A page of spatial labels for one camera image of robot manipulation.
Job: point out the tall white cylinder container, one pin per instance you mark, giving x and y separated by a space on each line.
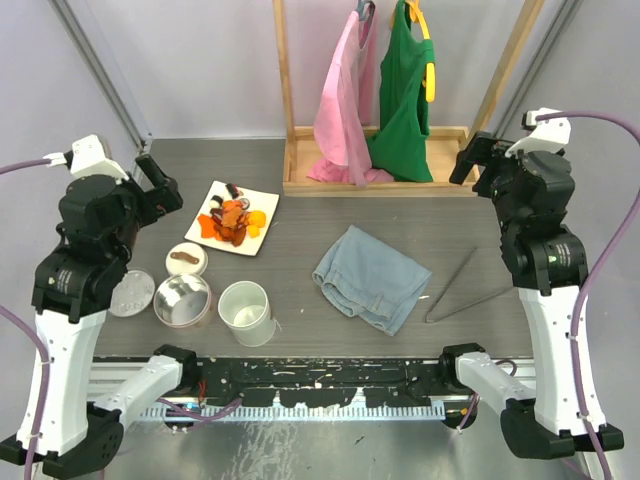
245 308

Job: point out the metal tongs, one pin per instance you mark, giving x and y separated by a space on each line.
450 302

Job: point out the white square plate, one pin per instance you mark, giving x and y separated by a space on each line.
264 201

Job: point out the flat metal inner lid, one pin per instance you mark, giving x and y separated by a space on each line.
133 294

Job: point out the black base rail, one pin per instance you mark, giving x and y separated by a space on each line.
318 382

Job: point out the green hanging tank top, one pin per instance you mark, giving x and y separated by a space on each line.
400 145

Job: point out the pink metal bowl container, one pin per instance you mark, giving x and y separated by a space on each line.
184 301

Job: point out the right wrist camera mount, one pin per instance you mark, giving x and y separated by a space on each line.
549 130

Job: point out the grey clothes hanger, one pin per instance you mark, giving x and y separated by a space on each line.
364 9

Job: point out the blue denim shorts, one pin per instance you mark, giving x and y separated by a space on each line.
363 277

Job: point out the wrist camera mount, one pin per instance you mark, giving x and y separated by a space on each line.
549 130
88 156

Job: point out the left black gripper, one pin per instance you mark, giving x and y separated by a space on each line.
164 198

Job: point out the yellow clothes hanger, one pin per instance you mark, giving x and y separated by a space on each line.
411 38

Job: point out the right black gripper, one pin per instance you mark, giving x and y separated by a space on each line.
483 148

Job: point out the pink hanging shirt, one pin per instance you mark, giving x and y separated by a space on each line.
346 107

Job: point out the white lid with brown strap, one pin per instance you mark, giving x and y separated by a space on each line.
186 258

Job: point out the wooden clothes rack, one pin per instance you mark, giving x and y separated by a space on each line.
373 134

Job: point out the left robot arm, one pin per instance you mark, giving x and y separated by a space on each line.
102 212

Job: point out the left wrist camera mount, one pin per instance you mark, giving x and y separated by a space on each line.
88 156

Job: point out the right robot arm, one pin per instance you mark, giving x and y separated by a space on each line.
530 189

